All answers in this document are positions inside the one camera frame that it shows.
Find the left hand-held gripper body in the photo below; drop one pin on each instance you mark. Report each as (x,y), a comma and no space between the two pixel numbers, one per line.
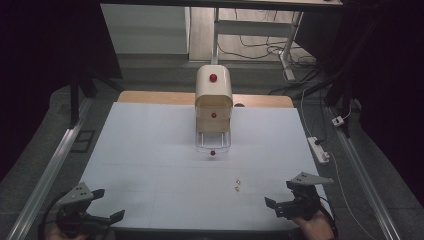
(75,196)

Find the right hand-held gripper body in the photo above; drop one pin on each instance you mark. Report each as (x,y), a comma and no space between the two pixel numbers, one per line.
(305,200)

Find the clear drawer with red knob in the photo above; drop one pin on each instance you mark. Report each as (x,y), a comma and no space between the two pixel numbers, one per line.
(213,146)

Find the beige machine with red buttons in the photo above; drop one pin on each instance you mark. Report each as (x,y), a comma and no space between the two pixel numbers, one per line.
(213,91)

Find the person's right hand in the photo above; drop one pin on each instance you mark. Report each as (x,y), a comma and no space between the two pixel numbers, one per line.
(315,228)

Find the person's left hand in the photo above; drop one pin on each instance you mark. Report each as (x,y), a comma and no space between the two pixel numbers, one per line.
(56,235)

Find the white power strip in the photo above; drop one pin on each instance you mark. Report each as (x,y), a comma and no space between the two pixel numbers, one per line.
(318,150)

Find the white table mat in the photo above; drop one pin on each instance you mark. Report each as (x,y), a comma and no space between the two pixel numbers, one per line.
(150,160)

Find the small white adapter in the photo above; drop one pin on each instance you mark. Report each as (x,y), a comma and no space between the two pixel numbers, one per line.
(337,121)

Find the black metal stand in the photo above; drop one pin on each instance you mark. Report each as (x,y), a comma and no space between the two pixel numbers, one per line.
(341,96)
(75,96)

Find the desk with metal legs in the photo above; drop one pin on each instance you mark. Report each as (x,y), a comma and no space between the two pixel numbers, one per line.
(253,28)

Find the aluminium rail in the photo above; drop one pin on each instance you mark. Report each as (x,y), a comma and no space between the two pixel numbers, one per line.
(46,176)
(363,176)

